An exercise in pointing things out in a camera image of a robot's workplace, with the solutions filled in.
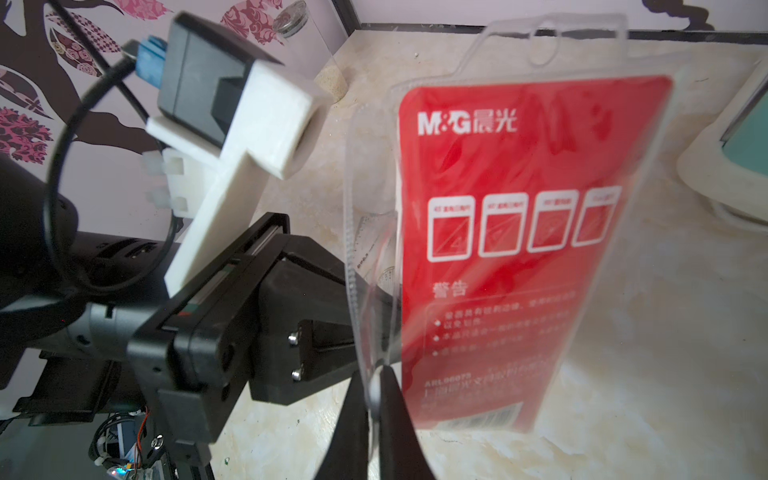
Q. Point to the red ruler set package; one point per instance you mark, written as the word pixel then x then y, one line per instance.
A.
pixel 510 177

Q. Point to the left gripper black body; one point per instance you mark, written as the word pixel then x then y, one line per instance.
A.
pixel 191 358

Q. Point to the mint green toaster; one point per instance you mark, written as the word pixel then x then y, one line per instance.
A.
pixel 726 164

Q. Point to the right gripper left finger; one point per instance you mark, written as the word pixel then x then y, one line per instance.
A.
pixel 347 455

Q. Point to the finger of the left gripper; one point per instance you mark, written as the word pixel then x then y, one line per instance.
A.
pixel 305 343

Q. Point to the clear glass jar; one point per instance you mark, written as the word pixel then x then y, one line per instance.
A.
pixel 308 51

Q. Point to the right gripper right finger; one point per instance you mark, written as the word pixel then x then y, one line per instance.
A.
pixel 400 454

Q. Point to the clear plastic ruler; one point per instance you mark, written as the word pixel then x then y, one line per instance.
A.
pixel 372 284

